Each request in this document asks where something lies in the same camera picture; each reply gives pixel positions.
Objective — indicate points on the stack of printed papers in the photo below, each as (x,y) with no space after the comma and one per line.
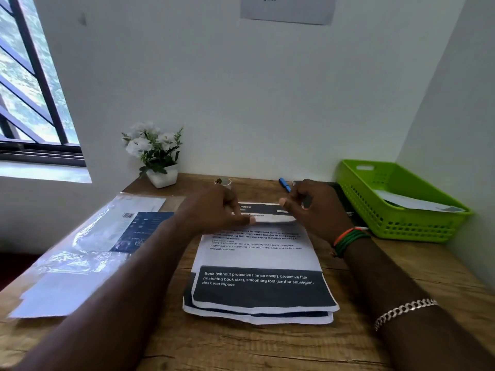
(255,318)

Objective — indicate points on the single white envelope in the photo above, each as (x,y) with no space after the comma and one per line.
(410,201)

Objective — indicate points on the green plastic basket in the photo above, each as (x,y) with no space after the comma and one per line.
(406,227)

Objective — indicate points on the small tape roll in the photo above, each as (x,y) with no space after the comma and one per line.
(224,181)

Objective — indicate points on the white flower plant in pot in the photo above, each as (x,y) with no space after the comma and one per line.
(154,150)

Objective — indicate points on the clear plastic envelope wrapper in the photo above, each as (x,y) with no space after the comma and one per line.
(85,243)

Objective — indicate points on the orange and green thread wristbands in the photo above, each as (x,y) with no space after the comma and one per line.
(350,241)

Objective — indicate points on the person's left forearm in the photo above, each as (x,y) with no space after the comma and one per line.
(112,301)

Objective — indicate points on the paper notice on wall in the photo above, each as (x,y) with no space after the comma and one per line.
(288,9)

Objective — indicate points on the blue pen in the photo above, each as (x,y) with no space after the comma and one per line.
(285,184)

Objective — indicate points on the window with metal bars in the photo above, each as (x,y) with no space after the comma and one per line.
(31,92)

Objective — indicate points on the black notebook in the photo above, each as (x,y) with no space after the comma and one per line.
(350,212)

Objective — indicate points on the person's right forearm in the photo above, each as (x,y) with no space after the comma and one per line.
(417,316)

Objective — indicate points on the small stamp sticker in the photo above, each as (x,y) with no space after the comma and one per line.
(453,209)

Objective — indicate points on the printed sheet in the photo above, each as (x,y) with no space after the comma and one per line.
(259,258)

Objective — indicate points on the person's right hand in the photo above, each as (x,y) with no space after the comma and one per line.
(321,214)

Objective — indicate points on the person's left hand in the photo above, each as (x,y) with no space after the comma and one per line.
(209,212)

